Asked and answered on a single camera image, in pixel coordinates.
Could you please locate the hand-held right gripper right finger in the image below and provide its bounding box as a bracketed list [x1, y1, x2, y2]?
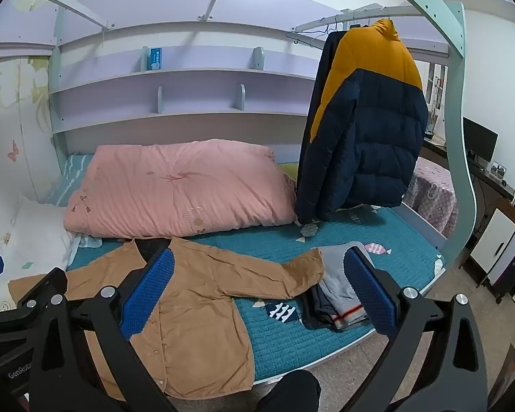
[344, 247, 509, 412]

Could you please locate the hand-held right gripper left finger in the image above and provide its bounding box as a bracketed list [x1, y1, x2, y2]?
[28, 248, 176, 412]

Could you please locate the tan button shirt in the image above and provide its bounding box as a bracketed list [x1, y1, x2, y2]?
[9, 236, 327, 402]

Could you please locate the white metal clothes rack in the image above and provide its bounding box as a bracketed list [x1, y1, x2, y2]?
[285, 3, 451, 60]

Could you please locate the white pillow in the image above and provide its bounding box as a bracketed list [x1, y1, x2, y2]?
[0, 197, 81, 276]

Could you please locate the dark folded garment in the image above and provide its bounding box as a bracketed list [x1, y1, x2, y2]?
[301, 285, 340, 330]

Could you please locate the teal fish print bed blanket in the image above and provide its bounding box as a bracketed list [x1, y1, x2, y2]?
[66, 204, 446, 380]

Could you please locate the teal striped pillow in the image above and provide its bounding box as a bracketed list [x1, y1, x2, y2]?
[45, 152, 95, 207]

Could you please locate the pink checkered cloth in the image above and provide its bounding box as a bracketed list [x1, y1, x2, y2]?
[401, 157, 460, 240]

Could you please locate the pink quilt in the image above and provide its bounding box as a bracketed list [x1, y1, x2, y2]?
[64, 138, 299, 239]

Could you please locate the person's black trouser leg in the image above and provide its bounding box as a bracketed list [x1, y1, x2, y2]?
[255, 369, 322, 412]

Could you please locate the white cabinet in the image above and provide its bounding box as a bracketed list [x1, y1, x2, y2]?
[469, 207, 515, 285]

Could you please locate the navy and yellow puffer jacket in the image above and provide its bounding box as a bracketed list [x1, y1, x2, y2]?
[294, 18, 430, 224]

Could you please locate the dark wooden desk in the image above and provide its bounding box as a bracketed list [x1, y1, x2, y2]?
[421, 136, 515, 234]

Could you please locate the black computer monitor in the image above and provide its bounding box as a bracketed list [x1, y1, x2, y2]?
[462, 117, 499, 169]

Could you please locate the lilac wall shelf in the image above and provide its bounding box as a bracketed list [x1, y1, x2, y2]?
[49, 21, 348, 136]

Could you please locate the pale green bed frame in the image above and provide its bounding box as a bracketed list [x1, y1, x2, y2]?
[9, 0, 481, 267]

